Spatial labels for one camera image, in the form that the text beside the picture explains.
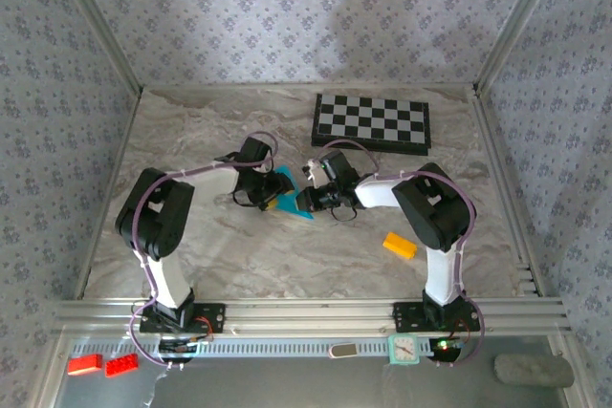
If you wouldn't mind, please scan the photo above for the yellow rectangular block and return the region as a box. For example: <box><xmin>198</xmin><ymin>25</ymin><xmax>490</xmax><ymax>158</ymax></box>
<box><xmin>382</xmin><ymin>230</ymin><xmax>419</xmax><ymax>261</ymax></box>

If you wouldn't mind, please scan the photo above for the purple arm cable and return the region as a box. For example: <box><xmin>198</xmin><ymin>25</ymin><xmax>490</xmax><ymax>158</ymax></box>
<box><xmin>324</xmin><ymin>139</ymin><xmax>488</xmax><ymax>369</ymax></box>
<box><xmin>127</xmin><ymin>130</ymin><xmax>279</xmax><ymax>372</ymax></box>

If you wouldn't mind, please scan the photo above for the slotted grey cable duct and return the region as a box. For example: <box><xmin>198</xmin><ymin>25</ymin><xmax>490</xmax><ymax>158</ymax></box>
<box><xmin>71</xmin><ymin>338</ymin><xmax>431</xmax><ymax>359</ymax></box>

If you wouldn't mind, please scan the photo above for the smooth red brick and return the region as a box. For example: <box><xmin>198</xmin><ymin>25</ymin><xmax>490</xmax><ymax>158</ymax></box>
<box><xmin>66</xmin><ymin>354</ymin><xmax>104</xmax><ymax>376</ymax></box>

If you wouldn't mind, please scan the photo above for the aluminium table side rail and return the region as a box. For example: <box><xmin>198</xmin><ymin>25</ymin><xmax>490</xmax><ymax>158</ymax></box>
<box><xmin>74</xmin><ymin>86</ymin><xmax>144</xmax><ymax>300</ymax></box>
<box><xmin>470</xmin><ymin>85</ymin><xmax>549</xmax><ymax>299</ymax></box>

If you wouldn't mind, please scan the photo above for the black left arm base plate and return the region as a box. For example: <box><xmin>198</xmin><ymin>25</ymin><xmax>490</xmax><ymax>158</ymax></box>
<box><xmin>139</xmin><ymin>301</ymin><xmax>227</xmax><ymax>335</ymax></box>

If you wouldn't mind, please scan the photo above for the black camera cable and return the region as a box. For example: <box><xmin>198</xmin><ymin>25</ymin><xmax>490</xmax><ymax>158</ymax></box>
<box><xmin>330</xmin><ymin>204</ymin><xmax>365</xmax><ymax>224</ymax></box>
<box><xmin>213</xmin><ymin>153</ymin><xmax>263</xmax><ymax>209</ymax></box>

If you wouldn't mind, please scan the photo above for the black and white chessboard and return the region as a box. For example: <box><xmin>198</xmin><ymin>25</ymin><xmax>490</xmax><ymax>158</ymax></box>
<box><xmin>310</xmin><ymin>93</ymin><xmax>431</xmax><ymax>157</ymax></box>

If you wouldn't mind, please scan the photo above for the mint green alarm clock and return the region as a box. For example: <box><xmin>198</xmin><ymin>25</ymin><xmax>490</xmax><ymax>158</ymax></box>
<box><xmin>386</xmin><ymin>333</ymin><xmax>421</xmax><ymax>367</ymax></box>

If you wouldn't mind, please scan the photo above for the black right camera cable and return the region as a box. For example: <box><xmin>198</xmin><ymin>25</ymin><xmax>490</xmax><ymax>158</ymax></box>
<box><xmin>330</xmin><ymin>204</ymin><xmax>365</xmax><ymax>224</ymax></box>

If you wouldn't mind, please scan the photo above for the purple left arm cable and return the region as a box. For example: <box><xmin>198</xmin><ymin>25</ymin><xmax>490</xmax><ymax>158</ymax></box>
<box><xmin>127</xmin><ymin>130</ymin><xmax>279</xmax><ymax>372</ymax></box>

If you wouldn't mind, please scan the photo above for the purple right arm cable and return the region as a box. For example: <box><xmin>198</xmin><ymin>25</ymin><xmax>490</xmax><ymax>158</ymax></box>
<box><xmin>324</xmin><ymin>139</ymin><xmax>488</xmax><ymax>369</ymax></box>

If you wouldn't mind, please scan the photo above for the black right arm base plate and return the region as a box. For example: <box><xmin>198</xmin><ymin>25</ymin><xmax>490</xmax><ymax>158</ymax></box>
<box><xmin>391</xmin><ymin>301</ymin><xmax>482</xmax><ymax>333</ymax></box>

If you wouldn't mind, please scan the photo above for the grey stone roll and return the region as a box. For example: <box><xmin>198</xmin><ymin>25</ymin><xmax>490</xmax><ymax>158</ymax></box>
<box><xmin>493</xmin><ymin>354</ymin><xmax>575</xmax><ymax>389</ymax></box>

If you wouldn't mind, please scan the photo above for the black left camera cable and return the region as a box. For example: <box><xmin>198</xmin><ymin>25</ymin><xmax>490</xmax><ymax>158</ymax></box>
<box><xmin>213</xmin><ymin>153</ymin><xmax>263</xmax><ymax>209</ymax></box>

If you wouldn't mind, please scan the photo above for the aluminium frame post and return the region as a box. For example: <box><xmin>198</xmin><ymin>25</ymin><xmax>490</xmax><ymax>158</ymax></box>
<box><xmin>45</xmin><ymin>0</ymin><xmax>144</xmax><ymax>94</ymax></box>
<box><xmin>472</xmin><ymin>0</ymin><xmax>573</xmax><ymax>92</ymax></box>

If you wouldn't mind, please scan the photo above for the studded red toy brick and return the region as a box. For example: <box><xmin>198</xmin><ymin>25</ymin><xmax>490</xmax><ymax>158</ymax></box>
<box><xmin>103</xmin><ymin>353</ymin><xmax>141</xmax><ymax>378</ymax></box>

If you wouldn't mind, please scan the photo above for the aluminium mounting rail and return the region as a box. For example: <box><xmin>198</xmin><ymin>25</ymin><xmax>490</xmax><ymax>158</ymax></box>
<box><xmin>52</xmin><ymin>297</ymin><xmax>573</xmax><ymax>337</ymax></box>

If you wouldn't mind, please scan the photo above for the small oval white-rimmed object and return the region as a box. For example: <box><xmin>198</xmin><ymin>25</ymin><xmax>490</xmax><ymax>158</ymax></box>
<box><xmin>327</xmin><ymin>342</ymin><xmax>359</xmax><ymax>360</ymax></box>

